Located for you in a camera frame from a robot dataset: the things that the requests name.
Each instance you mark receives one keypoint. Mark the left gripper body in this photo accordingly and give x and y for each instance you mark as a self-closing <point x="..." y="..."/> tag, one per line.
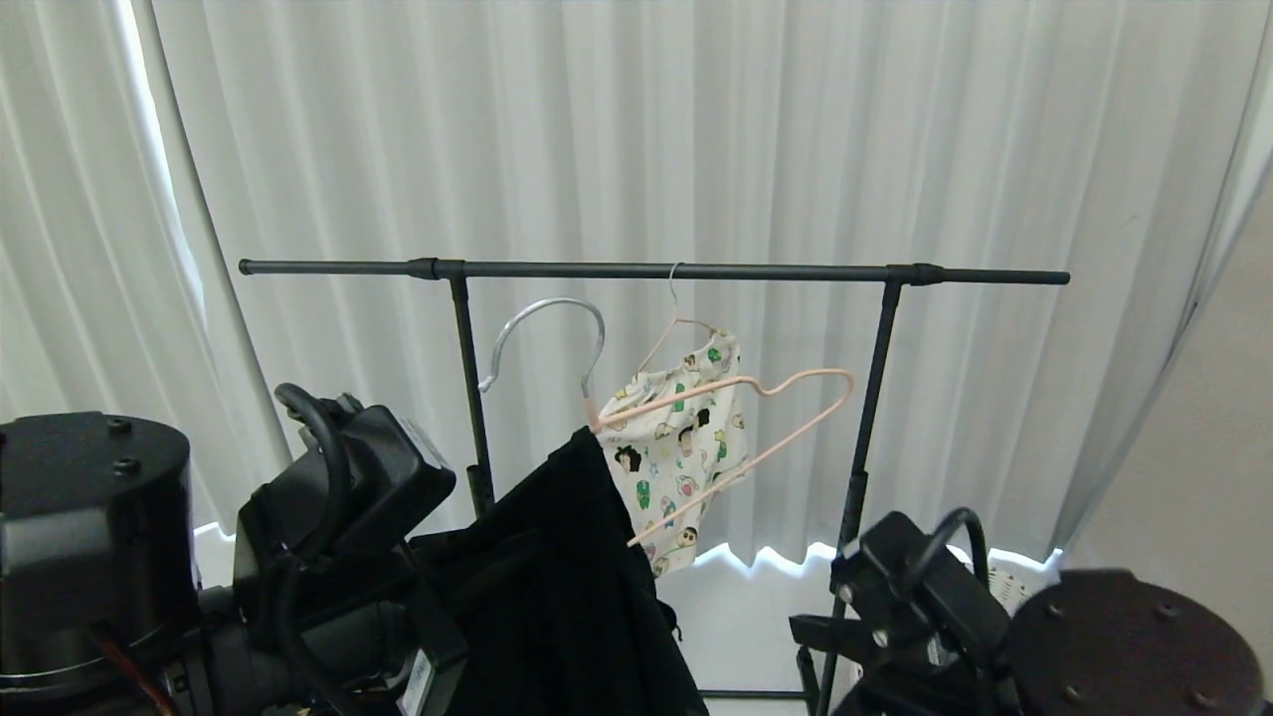
<point x="418" y="686"/>

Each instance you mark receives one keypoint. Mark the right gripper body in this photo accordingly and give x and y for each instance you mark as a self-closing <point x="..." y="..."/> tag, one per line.
<point x="895" y="691"/>

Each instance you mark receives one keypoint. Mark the black garment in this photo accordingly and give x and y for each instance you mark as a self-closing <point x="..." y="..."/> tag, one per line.
<point x="557" y="597"/>

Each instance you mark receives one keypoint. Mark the cream printed shorts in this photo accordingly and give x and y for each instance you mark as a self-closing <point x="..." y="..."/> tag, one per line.
<point x="686" y="467"/>

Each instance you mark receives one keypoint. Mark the pink clothes hanger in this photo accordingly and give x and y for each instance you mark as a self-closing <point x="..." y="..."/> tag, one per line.
<point x="674" y="293"/>
<point x="593" y="410"/>

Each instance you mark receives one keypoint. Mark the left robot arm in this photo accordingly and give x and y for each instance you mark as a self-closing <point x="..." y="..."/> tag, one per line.
<point x="90" y="517"/>

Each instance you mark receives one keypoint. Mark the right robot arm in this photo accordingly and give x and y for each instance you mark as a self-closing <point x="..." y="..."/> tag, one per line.
<point x="1144" y="646"/>

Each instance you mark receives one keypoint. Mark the white laundry basket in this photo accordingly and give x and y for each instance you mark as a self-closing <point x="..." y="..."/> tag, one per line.
<point x="1009" y="592"/>

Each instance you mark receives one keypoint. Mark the black clothes rack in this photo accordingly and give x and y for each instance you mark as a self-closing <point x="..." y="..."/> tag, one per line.
<point x="696" y="269"/>

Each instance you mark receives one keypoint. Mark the white curtain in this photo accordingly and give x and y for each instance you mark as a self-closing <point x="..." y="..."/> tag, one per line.
<point x="696" y="129"/>

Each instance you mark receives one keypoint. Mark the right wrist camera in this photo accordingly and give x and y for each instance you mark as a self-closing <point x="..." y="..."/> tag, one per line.
<point x="885" y="577"/>

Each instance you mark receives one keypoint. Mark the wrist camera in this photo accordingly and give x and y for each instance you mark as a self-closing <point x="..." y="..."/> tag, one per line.
<point x="885" y="577"/>
<point x="398" y="477"/>

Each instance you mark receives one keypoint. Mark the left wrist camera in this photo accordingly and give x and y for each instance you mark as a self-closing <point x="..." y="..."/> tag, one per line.
<point x="398" y="477"/>

